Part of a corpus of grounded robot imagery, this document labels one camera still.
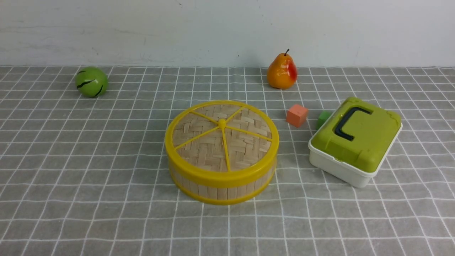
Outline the orange red toy pear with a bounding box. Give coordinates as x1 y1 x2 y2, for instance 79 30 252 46
267 49 298 90

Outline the grey checked tablecloth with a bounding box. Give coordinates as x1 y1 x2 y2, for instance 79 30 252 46
0 65 455 256

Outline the green cube block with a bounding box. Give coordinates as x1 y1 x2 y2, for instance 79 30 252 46
316 110 332 130

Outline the green striped ball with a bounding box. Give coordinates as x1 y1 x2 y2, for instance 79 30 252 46
75 66 108 98

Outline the white box green lid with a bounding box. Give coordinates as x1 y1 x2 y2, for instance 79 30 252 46
308 97 403 188

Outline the orange cube block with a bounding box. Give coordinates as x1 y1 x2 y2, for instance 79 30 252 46
286 104 309 128

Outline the yellow bamboo steamer basket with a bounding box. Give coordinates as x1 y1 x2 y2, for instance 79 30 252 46
169 160 277 205

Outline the yellow woven steamer lid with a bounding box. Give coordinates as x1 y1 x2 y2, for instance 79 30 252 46
164 100 279 188

